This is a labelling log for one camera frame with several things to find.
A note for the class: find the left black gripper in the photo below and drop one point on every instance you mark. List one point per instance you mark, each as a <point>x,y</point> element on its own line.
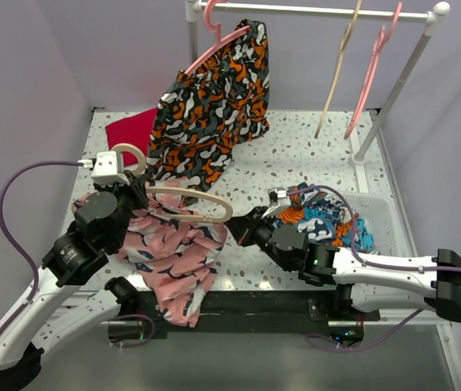
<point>136,188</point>

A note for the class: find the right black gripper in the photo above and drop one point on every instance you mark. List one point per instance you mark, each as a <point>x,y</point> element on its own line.
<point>245,226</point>

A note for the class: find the beige wooden hanger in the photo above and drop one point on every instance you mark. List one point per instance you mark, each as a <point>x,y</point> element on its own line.
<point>339,61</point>
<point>175,191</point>

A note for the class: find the pink navy patterned shorts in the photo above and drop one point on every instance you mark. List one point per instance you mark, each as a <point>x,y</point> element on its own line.
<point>176,259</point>

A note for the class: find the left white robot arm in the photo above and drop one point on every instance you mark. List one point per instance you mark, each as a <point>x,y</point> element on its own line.
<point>28,333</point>

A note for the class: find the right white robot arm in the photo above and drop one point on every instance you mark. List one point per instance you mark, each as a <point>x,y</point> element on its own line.
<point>364,282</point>

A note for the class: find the blue orange patterned shorts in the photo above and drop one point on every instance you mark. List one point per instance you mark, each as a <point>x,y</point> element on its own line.
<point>322,217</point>

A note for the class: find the orange black camo shorts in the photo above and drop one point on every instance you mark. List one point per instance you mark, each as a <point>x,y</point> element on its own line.
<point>205,114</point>

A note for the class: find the left pink hanger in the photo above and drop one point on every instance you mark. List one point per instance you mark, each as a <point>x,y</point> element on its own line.
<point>219,40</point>

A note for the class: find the pink hanger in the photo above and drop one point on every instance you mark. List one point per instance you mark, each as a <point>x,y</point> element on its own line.
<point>379,43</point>
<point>219,40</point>

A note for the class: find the right pink hanger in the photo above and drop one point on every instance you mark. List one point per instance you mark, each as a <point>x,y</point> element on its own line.
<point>379,43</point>

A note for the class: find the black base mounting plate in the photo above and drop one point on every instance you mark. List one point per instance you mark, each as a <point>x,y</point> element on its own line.
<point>260,312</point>

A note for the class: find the red folded cloth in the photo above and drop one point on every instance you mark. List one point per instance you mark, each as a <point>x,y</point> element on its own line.
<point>135,130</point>

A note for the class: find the white plastic basket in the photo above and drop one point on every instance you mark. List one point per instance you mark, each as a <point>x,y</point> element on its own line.
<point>377,227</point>

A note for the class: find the white clothes rack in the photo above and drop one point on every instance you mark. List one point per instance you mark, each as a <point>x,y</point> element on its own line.
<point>431,21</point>

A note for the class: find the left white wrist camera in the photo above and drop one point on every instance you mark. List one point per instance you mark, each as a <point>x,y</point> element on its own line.
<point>106,169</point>

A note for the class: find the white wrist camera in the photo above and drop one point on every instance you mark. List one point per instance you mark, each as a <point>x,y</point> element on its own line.
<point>106,169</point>
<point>280,199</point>

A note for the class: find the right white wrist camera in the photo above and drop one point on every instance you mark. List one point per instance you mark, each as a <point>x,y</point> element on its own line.
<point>280,199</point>

